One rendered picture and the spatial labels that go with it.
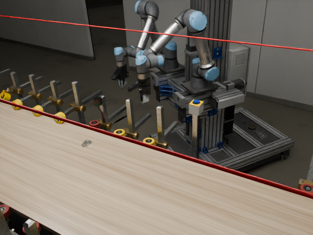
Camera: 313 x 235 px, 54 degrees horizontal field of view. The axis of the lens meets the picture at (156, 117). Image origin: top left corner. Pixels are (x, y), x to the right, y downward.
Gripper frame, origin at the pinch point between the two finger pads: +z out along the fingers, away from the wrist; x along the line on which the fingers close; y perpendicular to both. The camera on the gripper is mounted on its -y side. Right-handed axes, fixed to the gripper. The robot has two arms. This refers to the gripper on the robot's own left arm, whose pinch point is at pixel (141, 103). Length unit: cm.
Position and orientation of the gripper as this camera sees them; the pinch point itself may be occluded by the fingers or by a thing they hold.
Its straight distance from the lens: 222.9
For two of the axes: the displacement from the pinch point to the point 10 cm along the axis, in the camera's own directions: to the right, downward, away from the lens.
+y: 10.0, -0.5, -0.3
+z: 0.6, 8.5, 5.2
